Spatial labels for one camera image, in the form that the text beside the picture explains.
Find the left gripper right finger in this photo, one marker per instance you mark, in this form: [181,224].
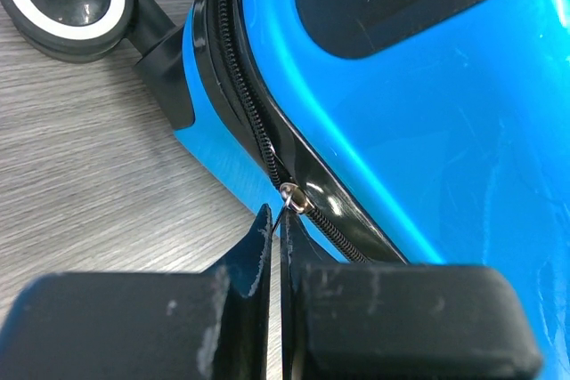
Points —
[397,321]

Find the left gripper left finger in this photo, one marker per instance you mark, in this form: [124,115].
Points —
[141,325]

